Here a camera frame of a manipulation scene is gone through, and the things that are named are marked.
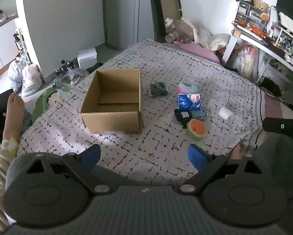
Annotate dark flat board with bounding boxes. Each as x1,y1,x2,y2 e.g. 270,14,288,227
149,0,167,43

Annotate pile of white plastic bags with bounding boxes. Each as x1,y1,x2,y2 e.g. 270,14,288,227
192,26,232,52

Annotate blue tissue packet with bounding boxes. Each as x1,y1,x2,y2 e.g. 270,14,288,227
177,92,202,111

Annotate white foam box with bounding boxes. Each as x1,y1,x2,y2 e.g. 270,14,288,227
76,47,98,68

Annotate person's left foot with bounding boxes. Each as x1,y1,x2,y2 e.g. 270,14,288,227
3,92,25,150

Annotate white desk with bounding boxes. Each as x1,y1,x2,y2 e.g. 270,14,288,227
221,22,293,84

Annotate pinkish plastic bag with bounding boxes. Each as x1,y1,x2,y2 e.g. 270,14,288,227
21,64,43,97

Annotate white desk organizer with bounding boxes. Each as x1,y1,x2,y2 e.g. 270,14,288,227
234,0,270,28

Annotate grey folded cloth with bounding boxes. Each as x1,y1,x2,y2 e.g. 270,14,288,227
150,82,169,97

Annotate woven basket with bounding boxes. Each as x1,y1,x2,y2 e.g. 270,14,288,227
253,0,270,12

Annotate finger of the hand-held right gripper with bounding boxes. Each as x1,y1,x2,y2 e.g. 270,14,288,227
262,117,293,137

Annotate white plastic bag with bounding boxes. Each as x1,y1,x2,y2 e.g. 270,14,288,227
8,58,28,84

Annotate light blue fluffy plush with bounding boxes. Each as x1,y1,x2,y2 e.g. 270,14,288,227
179,82,201,95

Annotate person's foot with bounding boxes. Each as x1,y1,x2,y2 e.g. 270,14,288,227
231,144,244,160
3,92,25,150

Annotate black bag under desk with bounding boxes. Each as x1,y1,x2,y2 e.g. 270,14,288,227
260,77,283,96

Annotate grey patterned bedspread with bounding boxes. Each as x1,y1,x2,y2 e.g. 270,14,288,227
16,40,263,186

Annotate blue denim cloth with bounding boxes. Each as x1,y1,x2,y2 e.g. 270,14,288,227
191,108,209,121

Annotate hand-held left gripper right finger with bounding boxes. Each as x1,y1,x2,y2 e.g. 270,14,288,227
177,144,274,197

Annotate white crumpled cloth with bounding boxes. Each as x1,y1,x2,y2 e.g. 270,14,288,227
218,105,234,120

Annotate cardboard box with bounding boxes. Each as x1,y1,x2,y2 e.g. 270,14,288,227
80,69,144,135

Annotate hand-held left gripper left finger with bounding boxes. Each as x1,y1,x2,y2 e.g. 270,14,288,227
13,144,119,197

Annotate person's right foot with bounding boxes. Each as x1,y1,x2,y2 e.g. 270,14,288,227
231,144,244,160

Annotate green leaf-shaped cushion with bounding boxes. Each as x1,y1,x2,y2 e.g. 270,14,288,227
31,86,72,123

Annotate person's right leg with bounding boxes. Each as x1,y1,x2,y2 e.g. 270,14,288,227
253,134,293,199

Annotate watermelon slice plush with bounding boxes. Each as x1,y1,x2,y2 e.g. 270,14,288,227
187,119,206,141

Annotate white keyboard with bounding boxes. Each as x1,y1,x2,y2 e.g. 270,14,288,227
278,12,293,39

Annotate black sock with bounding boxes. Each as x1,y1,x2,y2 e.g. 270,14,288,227
173,109,194,128

